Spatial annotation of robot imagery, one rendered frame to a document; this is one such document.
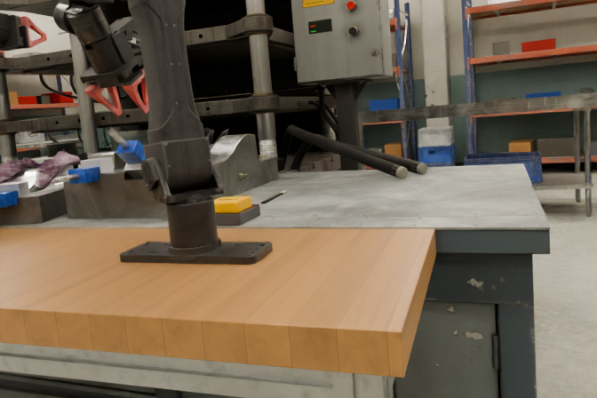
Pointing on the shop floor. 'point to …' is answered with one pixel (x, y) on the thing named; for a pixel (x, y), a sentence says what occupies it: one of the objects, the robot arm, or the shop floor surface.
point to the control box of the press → (341, 32)
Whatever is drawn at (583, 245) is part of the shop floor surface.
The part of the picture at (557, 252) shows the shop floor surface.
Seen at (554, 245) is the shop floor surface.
